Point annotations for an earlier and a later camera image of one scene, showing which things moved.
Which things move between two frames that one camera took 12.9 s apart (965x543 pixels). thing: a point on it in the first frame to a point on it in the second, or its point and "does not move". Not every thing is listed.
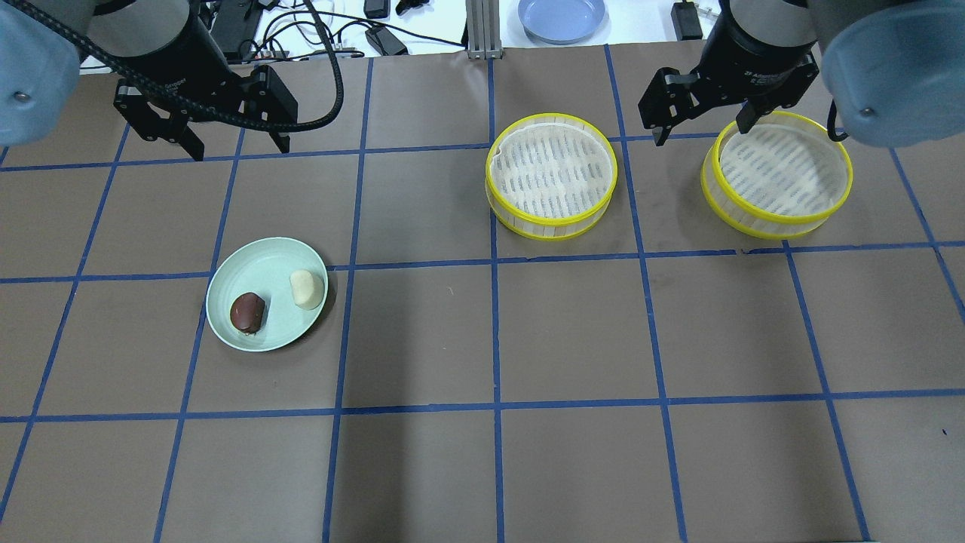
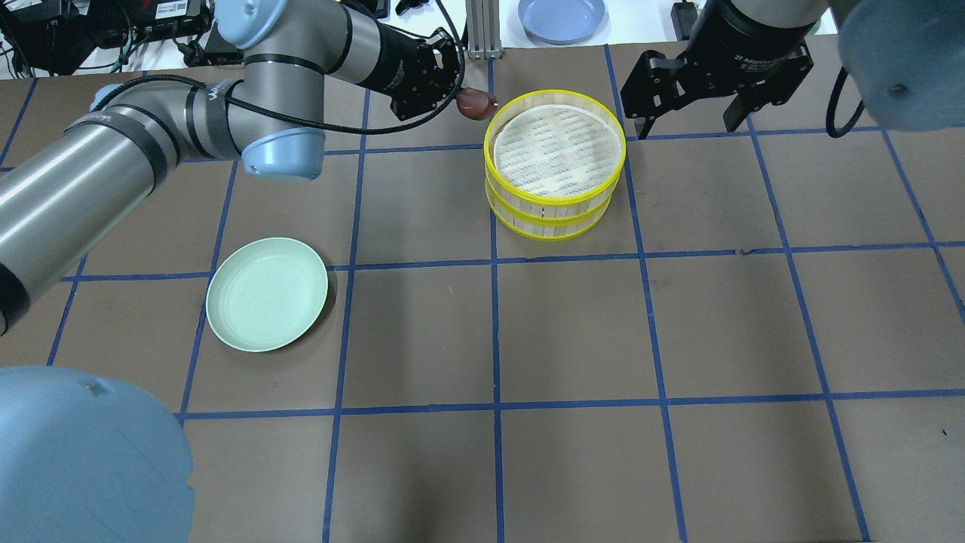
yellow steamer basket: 779,181 to 552,159
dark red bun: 246,311 to 475,104
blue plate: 561,22 does not move
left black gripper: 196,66 to 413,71
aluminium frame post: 483,29 does not move
